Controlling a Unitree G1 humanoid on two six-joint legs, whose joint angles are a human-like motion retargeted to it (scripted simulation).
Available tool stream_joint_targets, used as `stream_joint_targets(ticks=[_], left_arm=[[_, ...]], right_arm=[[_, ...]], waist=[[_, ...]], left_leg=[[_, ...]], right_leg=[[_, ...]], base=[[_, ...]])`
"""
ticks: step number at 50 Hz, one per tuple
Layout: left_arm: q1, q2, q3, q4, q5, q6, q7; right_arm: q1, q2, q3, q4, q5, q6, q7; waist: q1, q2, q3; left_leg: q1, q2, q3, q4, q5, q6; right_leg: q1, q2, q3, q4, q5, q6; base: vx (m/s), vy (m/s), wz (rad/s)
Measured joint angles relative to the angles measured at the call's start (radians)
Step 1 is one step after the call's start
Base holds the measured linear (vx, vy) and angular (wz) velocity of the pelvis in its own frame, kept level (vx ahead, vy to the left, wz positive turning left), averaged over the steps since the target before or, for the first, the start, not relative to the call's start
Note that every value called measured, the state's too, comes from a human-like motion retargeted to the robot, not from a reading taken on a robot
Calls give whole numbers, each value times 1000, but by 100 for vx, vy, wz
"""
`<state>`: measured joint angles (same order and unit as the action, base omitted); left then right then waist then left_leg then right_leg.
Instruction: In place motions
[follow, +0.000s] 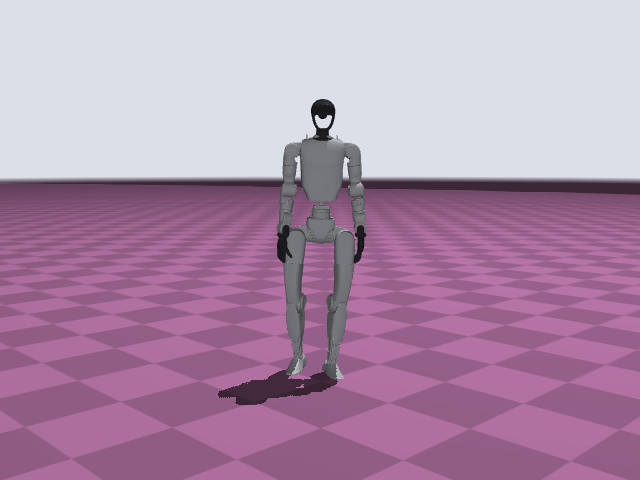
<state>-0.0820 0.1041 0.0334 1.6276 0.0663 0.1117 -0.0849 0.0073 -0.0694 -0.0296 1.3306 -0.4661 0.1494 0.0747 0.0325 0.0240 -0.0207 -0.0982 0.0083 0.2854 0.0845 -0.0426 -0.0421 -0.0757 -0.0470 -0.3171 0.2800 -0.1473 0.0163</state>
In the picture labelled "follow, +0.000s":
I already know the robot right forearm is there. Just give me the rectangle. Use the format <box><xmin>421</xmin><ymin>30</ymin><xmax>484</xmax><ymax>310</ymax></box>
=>
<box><xmin>277</xmin><ymin>183</ymin><xmax>294</xmax><ymax>234</ymax></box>

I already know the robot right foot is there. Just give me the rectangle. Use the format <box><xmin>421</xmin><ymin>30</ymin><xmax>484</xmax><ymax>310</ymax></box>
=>
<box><xmin>285</xmin><ymin>354</ymin><xmax>307</xmax><ymax>375</ymax></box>

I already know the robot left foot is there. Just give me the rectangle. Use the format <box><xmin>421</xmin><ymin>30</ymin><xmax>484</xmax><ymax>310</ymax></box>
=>
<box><xmin>322</xmin><ymin>360</ymin><xmax>344</xmax><ymax>379</ymax></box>

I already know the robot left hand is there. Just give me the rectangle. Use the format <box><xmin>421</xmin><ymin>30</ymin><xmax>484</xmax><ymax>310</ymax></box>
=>
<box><xmin>354</xmin><ymin>225</ymin><xmax>366</xmax><ymax>264</ymax></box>

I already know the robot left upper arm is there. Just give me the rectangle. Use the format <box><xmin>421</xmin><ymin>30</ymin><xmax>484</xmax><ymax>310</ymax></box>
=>
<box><xmin>343</xmin><ymin>142</ymin><xmax>363</xmax><ymax>197</ymax></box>

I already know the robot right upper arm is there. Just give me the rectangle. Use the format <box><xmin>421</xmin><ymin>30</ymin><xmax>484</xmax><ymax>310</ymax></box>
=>
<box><xmin>283</xmin><ymin>142</ymin><xmax>302</xmax><ymax>197</ymax></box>

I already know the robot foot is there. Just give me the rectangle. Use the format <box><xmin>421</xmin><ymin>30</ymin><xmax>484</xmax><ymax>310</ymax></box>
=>
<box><xmin>285</xmin><ymin>354</ymin><xmax>307</xmax><ymax>375</ymax></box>
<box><xmin>322</xmin><ymin>360</ymin><xmax>344</xmax><ymax>379</ymax></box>

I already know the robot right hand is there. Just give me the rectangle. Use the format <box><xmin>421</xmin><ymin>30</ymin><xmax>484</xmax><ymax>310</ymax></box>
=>
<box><xmin>277</xmin><ymin>225</ymin><xmax>292</xmax><ymax>263</ymax></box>

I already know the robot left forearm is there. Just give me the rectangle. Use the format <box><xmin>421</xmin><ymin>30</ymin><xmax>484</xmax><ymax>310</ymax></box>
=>
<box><xmin>351</xmin><ymin>184</ymin><xmax>366</xmax><ymax>233</ymax></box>

